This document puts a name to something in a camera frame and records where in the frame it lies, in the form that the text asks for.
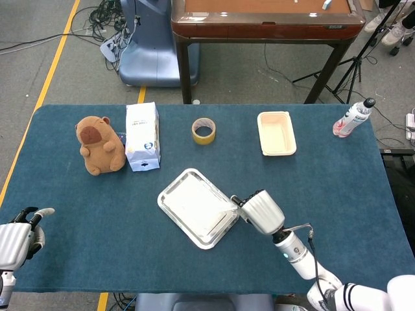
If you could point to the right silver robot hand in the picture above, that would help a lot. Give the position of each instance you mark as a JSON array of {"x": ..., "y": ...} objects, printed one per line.
[{"x": 264, "y": 212}]

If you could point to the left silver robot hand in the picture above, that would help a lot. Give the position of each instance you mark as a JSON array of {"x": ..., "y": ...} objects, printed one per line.
[{"x": 13, "y": 243}]

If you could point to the white paper sheet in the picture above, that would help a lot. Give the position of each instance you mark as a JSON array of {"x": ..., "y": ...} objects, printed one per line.
[{"x": 194, "y": 204}]

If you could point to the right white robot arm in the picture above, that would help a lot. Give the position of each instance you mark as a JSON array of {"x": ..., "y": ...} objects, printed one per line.
[{"x": 293, "y": 251}]

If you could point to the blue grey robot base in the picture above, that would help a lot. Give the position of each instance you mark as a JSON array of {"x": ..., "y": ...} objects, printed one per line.
[{"x": 204, "y": 303}]

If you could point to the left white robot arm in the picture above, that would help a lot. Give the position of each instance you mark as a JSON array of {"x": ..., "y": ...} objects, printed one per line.
[{"x": 4, "y": 288}]

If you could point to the silver metal tray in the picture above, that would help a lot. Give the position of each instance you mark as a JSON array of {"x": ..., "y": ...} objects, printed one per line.
[{"x": 205, "y": 244}]

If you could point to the beige plastic food container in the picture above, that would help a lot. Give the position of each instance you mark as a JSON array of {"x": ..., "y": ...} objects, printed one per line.
[{"x": 277, "y": 136}]

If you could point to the blue felt table cover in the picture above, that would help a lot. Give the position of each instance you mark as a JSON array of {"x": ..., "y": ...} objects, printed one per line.
[{"x": 97, "y": 226}]

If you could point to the yellow tape roll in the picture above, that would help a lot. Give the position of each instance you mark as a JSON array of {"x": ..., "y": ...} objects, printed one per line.
[{"x": 203, "y": 140}]

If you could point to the plastic bottle pink drink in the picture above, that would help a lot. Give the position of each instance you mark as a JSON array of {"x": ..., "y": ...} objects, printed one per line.
[{"x": 351, "y": 118}]

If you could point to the brown capybara plush toy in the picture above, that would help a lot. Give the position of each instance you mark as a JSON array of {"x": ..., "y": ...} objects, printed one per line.
[{"x": 100, "y": 145}]

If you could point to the white paper bag package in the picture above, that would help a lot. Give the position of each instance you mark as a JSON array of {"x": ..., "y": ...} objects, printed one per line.
[{"x": 142, "y": 139}]

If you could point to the white power strip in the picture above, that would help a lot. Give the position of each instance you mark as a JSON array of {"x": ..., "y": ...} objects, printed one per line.
[{"x": 410, "y": 126}]

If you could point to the black tripod stand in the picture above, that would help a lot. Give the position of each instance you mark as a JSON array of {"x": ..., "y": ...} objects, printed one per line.
[{"x": 358, "y": 61}]

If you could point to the brown mahjong table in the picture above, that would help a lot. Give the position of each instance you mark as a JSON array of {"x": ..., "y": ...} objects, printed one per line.
[{"x": 259, "y": 29}]

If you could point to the black chair caster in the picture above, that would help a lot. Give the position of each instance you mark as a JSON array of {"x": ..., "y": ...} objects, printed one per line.
[{"x": 395, "y": 50}]

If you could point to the large white socket board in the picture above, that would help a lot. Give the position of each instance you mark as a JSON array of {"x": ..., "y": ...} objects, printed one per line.
[{"x": 110, "y": 48}]

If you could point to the blue white mahjong tile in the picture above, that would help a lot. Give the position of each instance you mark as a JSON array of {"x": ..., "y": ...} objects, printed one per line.
[{"x": 327, "y": 4}]

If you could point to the white sneaker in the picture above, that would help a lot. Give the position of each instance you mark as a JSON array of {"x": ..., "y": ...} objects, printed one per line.
[
  {"x": 393, "y": 34},
  {"x": 373, "y": 23}
]

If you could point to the brown cardboard box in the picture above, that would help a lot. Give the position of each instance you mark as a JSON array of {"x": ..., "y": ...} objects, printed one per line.
[{"x": 366, "y": 4}]

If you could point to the black equipment frame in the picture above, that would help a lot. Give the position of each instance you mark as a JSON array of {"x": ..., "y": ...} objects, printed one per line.
[{"x": 400, "y": 194}]

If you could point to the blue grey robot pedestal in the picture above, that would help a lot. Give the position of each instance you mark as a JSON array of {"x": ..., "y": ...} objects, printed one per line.
[{"x": 152, "y": 48}]

